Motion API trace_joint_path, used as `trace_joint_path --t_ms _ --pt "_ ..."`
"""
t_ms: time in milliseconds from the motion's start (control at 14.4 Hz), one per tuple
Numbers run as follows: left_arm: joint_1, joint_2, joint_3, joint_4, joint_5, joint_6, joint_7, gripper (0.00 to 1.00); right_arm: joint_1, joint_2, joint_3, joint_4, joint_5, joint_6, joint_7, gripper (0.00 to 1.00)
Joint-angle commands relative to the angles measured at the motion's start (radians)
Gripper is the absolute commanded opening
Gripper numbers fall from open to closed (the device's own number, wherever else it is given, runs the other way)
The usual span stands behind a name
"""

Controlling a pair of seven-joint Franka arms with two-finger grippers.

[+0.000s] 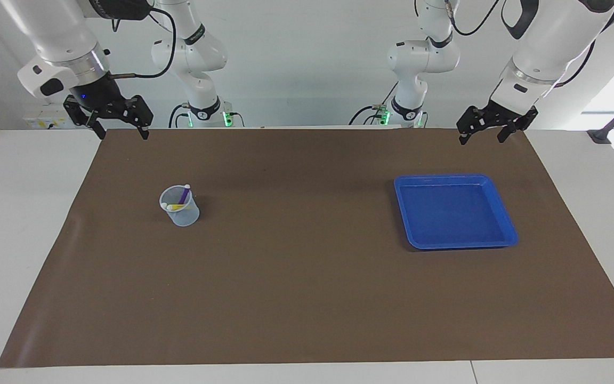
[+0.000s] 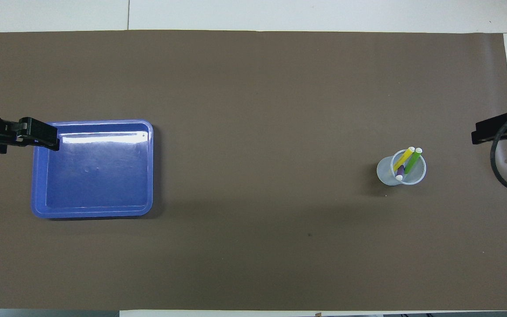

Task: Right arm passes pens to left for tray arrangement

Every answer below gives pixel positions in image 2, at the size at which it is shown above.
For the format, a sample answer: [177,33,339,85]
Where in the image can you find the yellow marker pen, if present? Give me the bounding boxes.
[393,147,415,173]

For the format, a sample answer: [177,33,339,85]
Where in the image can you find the green marker pen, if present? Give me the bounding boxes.
[404,147,423,174]

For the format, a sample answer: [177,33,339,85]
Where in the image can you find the blue plastic tray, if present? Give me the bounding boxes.
[31,119,154,219]

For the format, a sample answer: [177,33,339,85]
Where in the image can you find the brown table mat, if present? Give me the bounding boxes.
[0,30,507,311]

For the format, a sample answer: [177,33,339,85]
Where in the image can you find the clear plastic cup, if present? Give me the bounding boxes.
[377,149,427,186]

